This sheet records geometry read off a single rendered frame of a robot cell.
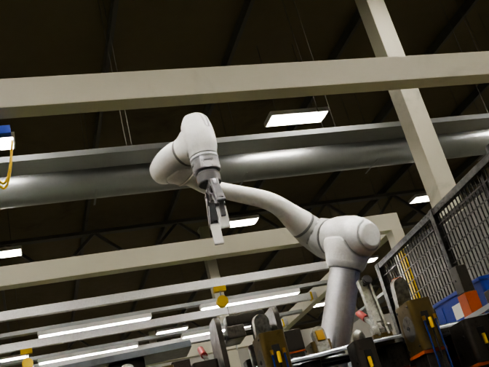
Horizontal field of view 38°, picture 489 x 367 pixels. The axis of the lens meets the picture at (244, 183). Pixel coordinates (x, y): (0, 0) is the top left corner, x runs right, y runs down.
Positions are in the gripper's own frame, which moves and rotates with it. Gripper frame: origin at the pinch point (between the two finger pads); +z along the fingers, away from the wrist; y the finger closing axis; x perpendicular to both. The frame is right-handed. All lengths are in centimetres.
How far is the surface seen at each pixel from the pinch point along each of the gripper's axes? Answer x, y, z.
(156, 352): -25.8, -1.7, 31.2
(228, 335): -6.9, 9.3, 32.8
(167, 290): 71, -688, -187
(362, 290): 34.0, 10.2, 27.8
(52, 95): -40, -208, -189
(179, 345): -19.1, -1.7, 30.5
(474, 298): 66, 11, 37
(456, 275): 64, 10, 29
